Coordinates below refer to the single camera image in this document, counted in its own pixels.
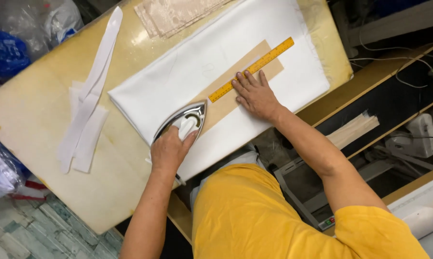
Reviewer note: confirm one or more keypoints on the person's right hand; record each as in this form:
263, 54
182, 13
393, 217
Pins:
257, 99

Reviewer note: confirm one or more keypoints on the person's left hand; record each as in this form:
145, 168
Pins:
167, 153

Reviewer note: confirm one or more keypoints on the yellow ruler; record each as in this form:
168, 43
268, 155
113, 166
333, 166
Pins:
270, 55

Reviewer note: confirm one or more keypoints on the silver steam iron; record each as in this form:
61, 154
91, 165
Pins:
192, 109

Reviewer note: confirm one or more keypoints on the tan paper pattern strip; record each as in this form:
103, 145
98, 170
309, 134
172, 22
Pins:
221, 109

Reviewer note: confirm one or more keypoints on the folded white fabric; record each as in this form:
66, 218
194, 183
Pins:
187, 72

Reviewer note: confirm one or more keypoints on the wide white fabric piece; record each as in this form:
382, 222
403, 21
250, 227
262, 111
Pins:
92, 140

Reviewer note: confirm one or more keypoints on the beige fabric strips bundle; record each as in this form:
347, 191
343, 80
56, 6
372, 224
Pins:
353, 130

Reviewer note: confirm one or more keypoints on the grey machine control box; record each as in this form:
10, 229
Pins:
302, 189

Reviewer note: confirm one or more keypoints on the yellow shirt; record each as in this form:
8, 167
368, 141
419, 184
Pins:
256, 223

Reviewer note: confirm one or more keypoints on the long white fabric strip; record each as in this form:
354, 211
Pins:
101, 57

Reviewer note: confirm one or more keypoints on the stack of beige patterned fabric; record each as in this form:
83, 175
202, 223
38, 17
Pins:
176, 14

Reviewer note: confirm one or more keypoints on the black wood-edged sewing table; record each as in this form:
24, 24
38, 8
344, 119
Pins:
382, 104

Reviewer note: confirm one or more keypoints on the yellowed ironing table pad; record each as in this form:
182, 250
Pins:
40, 108

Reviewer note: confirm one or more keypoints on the red white striped bag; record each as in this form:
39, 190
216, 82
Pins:
31, 190

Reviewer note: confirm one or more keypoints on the white sewing machine motor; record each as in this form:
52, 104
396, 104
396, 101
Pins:
416, 138

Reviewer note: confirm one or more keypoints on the plastic bag with white cloth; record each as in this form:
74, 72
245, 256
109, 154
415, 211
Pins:
0, 169

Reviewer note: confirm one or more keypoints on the blue plastic bag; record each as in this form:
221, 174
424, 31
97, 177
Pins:
4, 54

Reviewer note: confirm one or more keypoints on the clear plastic bag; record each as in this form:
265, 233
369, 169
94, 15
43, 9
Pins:
25, 18

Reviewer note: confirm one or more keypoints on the white sewing machine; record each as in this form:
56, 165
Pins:
425, 216

